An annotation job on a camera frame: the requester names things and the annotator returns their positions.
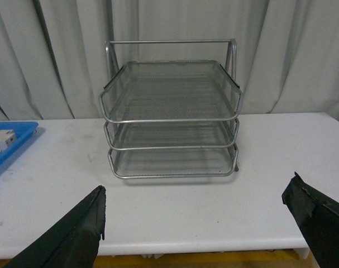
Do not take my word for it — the silver mesh tray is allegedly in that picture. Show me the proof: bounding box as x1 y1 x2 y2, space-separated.
104 119 240 151
99 60 242 123
108 145 238 179

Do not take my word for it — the white circuit breaker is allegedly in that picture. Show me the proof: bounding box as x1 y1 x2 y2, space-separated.
0 130 17 152

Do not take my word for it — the grey curtain backdrop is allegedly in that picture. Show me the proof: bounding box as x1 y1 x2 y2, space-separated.
0 1 339 121

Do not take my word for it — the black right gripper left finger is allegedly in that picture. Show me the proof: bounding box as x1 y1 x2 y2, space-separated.
5 185 106 267

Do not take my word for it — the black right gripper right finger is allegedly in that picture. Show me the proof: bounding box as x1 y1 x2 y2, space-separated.
281 173 339 267

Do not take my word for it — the silver mesh rack frame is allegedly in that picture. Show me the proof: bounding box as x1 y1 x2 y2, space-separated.
104 39 241 174

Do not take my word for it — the blue plastic tray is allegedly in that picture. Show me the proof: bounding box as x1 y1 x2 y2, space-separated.
0 121 42 175

